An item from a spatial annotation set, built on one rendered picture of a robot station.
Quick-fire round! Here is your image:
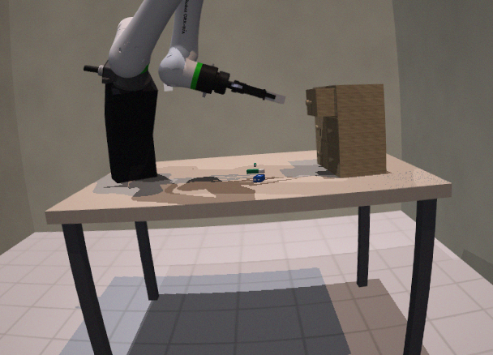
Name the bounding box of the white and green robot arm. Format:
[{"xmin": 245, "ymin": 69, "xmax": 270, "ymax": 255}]
[{"xmin": 84, "ymin": 0, "xmax": 219, "ymax": 97}]

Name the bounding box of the small brown wooden chest of drawers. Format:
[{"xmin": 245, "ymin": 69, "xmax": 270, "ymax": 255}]
[{"xmin": 316, "ymin": 84, "xmax": 387, "ymax": 178}]

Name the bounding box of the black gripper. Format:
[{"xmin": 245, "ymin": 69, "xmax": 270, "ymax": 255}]
[{"xmin": 214, "ymin": 71, "xmax": 285, "ymax": 104}]

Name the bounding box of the brown wooden drawer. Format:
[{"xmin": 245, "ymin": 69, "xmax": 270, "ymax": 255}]
[
  {"xmin": 306, "ymin": 88, "xmax": 337, "ymax": 117},
  {"xmin": 315, "ymin": 117, "xmax": 326, "ymax": 141},
  {"xmin": 316, "ymin": 140, "xmax": 328, "ymax": 168},
  {"xmin": 327, "ymin": 144, "xmax": 340, "ymax": 176},
  {"xmin": 325, "ymin": 117, "xmax": 339, "ymax": 146}
]

